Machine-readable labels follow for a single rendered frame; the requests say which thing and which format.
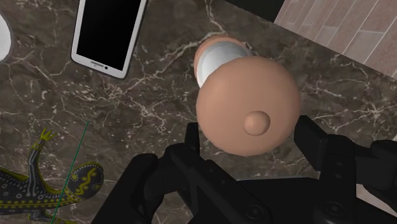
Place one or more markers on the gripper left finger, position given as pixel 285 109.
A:
pixel 198 173

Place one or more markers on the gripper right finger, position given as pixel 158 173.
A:
pixel 341 173

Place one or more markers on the tan lidded jar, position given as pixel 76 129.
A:
pixel 245 99

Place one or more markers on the black yellow lizard figure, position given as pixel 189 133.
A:
pixel 37 189

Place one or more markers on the white smartphone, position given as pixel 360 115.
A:
pixel 108 35

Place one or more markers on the white round dish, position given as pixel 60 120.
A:
pixel 3 37

